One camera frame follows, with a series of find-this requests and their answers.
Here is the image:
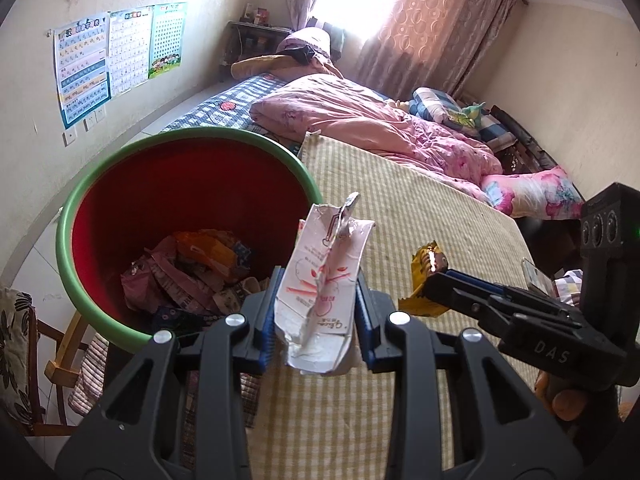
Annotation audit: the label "white wall poster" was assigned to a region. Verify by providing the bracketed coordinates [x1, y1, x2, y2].
[107, 6, 154, 98]

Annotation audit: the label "dark clothes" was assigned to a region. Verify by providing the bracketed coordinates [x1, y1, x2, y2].
[285, 45, 326, 66]

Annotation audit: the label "red basin with green rim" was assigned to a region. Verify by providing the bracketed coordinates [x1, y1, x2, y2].
[55, 127, 325, 355]

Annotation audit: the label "white pink wrapper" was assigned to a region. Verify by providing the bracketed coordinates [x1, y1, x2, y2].
[274, 191, 376, 377]

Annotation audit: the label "brown plaid cloth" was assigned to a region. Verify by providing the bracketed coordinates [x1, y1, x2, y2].
[552, 269, 585, 307]

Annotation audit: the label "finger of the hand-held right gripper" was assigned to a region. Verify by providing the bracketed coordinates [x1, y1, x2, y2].
[445, 269, 581, 321]
[421, 272, 531, 333]

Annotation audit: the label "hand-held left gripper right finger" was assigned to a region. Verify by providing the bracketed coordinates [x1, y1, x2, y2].
[354, 272, 586, 480]

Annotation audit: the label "yellow green book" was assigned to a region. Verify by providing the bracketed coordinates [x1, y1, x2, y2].
[442, 109, 481, 128]

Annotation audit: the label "grey patterned paper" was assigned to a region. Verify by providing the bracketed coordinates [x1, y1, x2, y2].
[212, 275, 261, 316]

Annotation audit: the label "blue snack wrapper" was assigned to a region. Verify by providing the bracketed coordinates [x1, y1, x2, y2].
[232, 240, 253, 271]

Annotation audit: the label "dark wooden headboard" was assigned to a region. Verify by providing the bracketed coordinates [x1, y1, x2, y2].
[490, 105, 561, 176]

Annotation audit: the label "orange plastic bag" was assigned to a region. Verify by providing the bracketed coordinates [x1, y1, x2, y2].
[172, 230, 238, 281]

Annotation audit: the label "yellow snack wrapper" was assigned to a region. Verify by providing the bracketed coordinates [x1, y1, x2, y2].
[398, 242, 453, 318]

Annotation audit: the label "blue framed wall poster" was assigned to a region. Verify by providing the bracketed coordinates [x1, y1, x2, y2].
[52, 11, 112, 130]

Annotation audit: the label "checkered pillow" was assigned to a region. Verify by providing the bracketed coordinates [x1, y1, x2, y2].
[411, 87, 456, 123]

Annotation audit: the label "rolled pink quilt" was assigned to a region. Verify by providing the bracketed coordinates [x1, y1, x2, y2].
[276, 27, 346, 78]

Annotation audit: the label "blue plaid pillow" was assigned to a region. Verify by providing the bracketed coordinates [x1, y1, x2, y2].
[475, 110, 516, 150]

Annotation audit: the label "wooden chair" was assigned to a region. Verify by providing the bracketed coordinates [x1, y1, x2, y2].
[30, 305, 98, 426]

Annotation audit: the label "black white floral cushion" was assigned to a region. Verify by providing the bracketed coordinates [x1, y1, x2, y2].
[0, 287, 38, 421]

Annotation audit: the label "green wall poster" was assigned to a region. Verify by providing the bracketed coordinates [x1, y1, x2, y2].
[147, 2, 188, 81]

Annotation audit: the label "blue plaid bed sheet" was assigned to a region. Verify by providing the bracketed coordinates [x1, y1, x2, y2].
[160, 74, 391, 148]

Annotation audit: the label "small red box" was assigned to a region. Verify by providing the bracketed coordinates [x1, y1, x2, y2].
[244, 4, 273, 26]

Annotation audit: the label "pink floral pillow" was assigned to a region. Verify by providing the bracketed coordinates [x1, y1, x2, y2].
[480, 166, 586, 220]

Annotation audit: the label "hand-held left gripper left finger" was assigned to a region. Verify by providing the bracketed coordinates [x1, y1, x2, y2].
[55, 266, 283, 480]

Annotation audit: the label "tan blanket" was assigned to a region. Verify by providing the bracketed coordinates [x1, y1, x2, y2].
[231, 52, 301, 79]

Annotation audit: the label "dark bedside table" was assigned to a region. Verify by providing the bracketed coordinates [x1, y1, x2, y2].
[222, 21, 296, 81]

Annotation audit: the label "large pink food bag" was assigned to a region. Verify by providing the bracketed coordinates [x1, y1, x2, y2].
[121, 247, 226, 313]

